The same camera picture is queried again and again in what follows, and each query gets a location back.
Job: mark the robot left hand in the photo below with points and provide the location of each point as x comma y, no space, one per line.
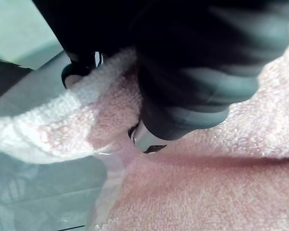
187,60

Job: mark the pink terry towel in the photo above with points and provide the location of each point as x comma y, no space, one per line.
183,183

